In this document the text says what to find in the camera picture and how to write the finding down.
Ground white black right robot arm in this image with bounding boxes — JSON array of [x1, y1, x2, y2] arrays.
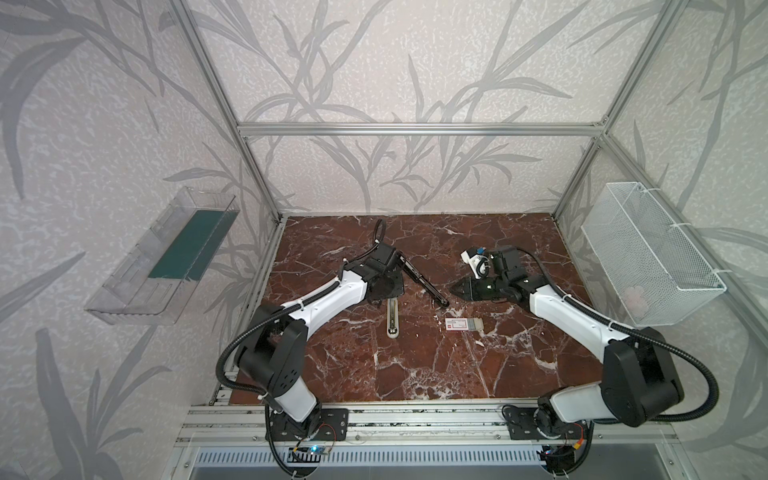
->
[[451, 247, 720, 434]]

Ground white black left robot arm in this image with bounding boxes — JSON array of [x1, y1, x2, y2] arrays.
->
[[215, 219, 398, 424]]

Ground pink object in basket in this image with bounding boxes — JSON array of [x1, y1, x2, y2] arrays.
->
[[622, 285, 650, 318]]

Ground green circuit board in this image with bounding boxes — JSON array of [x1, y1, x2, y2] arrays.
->
[[290, 444, 333, 463]]

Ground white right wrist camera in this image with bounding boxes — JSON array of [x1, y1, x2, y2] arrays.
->
[[460, 247, 490, 279]]

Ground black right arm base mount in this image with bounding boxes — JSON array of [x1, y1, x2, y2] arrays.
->
[[501, 404, 584, 442]]

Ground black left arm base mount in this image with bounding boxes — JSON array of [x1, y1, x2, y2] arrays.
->
[[266, 407, 350, 442]]

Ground white wire mesh basket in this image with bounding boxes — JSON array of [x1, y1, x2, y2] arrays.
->
[[582, 182, 727, 327]]

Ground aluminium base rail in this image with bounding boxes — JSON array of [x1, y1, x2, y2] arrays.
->
[[160, 388, 700, 479]]

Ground aluminium frame profiles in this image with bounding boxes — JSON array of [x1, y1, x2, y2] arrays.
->
[[164, 0, 768, 421]]

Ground clear plastic wall tray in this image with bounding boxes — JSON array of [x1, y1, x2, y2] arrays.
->
[[85, 187, 240, 326]]

